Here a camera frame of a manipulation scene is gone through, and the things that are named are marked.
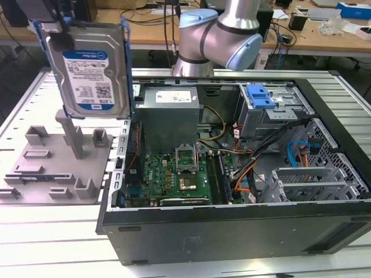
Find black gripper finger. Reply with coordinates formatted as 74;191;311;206
48;0;74;50

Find hard disk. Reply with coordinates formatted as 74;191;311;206
31;16;136;120

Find orange power wire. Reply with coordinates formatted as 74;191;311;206
299;145;313;168

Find grey disk bay cage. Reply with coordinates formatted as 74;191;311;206
259;165;366;203

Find black computer tower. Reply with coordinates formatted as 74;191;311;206
0;0;98;28

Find brown cardboard piece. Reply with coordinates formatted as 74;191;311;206
127;0;159;9

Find black case fan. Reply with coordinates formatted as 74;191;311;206
127;120;146;183

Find grey parts rack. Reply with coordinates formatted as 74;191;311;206
0;108;115;206

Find grey power supply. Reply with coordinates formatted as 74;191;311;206
134;86;201;154

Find green RAM stick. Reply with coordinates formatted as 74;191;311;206
20;174;55;182

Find metal socket cover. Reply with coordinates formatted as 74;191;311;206
174;144;198;174

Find green motherboard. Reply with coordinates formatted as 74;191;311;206
126;152;241;208

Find CPU socket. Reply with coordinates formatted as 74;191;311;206
177;172;199;193

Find black graphics card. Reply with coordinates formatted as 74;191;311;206
149;196;209;208

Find black RAM slot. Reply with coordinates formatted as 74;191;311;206
205;153;221;203

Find blue plastic drive latch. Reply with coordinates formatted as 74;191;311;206
246;83;276;110

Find installed RAM stick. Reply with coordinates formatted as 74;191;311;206
216;153;232;202

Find grey optical drive cage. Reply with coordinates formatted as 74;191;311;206
236;83;315;140

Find white paper sheet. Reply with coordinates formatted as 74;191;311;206
272;8;290;21

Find small black box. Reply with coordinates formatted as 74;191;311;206
288;13;305;31

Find black open PC case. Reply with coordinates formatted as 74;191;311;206
95;75;371;266

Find silver flat box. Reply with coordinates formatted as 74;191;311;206
307;8;343;21

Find clear plastic bag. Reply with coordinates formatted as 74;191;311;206
318;16;353;37

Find blue white box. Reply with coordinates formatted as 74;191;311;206
336;1;371;20

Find small white box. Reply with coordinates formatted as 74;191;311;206
355;24;371;40

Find red black twisted wire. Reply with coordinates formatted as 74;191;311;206
128;155;139;174

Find yellow wire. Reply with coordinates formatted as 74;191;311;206
198;105;228;142

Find red wire with white labels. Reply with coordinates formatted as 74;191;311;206
231;123;254;156

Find blue hanging cable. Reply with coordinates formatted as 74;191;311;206
277;30;284;70

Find orange SATA wire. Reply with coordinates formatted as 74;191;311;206
233;166;256;194

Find black sleeved cable bundle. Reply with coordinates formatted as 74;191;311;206
231;117;312;180

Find blue SATA wire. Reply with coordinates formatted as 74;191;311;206
286;138;323;169

